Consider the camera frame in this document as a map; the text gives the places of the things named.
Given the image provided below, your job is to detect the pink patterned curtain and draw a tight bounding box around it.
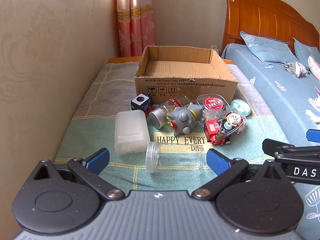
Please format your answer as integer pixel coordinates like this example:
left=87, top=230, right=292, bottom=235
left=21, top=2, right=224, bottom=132
left=115, top=0, right=156, bottom=57

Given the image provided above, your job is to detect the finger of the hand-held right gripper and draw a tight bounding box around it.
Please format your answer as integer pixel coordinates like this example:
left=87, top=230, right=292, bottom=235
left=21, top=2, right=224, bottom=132
left=306, top=129, right=320, bottom=143
left=262, top=139, right=320, bottom=184

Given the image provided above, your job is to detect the blue floral pillow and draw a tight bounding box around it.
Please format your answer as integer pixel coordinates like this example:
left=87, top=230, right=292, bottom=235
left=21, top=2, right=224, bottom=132
left=292, top=38, right=320, bottom=70
left=240, top=31, right=299, bottom=64

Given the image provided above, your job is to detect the brown cardboard box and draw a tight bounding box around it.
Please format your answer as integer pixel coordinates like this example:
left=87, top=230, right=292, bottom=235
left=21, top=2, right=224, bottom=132
left=134, top=45, right=238, bottom=105

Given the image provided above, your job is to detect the clear plastic jar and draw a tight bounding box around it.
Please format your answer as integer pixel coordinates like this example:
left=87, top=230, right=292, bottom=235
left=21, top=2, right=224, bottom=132
left=145, top=141, right=213, bottom=174

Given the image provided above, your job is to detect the grey toy figure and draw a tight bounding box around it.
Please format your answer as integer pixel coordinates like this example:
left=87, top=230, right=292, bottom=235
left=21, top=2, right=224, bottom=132
left=166, top=102, right=204, bottom=136

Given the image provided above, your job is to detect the white pink pillow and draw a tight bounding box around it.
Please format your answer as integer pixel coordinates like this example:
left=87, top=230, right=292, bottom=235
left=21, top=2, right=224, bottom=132
left=307, top=56, right=320, bottom=77

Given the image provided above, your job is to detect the clear gear toy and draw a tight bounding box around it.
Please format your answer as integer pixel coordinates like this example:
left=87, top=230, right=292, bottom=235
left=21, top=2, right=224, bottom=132
left=220, top=111, right=247, bottom=137

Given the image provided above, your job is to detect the wooden bed headboard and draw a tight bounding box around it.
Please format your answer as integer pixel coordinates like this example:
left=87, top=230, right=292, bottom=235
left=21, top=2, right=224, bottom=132
left=221, top=0, right=320, bottom=55

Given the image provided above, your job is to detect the blue floral bed sheet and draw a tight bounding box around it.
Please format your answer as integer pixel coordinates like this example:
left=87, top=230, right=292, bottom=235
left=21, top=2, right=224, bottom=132
left=220, top=42, right=320, bottom=230

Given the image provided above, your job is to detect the white plastic jar green label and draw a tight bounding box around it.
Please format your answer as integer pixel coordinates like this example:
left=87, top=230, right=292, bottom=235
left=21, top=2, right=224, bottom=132
left=114, top=110, right=150, bottom=155

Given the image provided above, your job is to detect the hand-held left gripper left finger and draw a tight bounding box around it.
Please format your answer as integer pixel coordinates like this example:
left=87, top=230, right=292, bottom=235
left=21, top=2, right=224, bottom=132
left=32, top=148, right=125, bottom=202

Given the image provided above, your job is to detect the mint green oval case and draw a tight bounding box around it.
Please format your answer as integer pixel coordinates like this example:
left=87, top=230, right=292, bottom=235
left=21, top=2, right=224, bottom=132
left=229, top=99, right=251, bottom=117

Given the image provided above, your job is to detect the clear round container red label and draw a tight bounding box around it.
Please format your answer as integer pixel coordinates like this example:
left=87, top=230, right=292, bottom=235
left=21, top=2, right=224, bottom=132
left=196, top=93, right=231, bottom=121

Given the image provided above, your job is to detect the red toy vehicle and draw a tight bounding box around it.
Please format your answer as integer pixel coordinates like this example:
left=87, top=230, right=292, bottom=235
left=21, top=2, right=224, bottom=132
left=204, top=120, right=234, bottom=147

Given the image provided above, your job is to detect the black cube toy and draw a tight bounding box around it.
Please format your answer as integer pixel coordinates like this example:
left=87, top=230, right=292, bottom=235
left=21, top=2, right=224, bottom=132
left=130, top=93, right=156, bottom=117

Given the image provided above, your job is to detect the grey crumpled cloth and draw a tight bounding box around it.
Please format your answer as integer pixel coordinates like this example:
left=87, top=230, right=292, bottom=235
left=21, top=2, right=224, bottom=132
left=284, top=60, right=310, bottom=78

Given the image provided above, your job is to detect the glass jar with silver lid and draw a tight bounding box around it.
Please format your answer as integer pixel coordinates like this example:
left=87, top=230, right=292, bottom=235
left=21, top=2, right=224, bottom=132
left=149, top=94, right=193, bottom=128

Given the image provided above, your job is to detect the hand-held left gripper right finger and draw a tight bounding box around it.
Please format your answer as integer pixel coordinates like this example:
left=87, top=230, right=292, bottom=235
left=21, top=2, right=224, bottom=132
left=191, top=148, right=288, bottom=202

